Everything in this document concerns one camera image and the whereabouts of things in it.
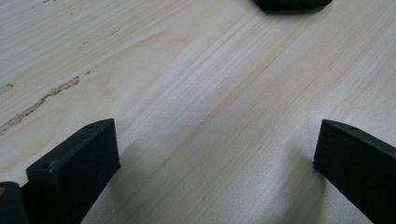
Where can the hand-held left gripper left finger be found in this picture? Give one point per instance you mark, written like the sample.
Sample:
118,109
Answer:
74,165

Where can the purple and grey towel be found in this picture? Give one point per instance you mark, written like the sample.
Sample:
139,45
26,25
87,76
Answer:
292,3

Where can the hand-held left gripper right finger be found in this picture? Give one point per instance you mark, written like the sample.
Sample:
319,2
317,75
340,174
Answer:
358,161

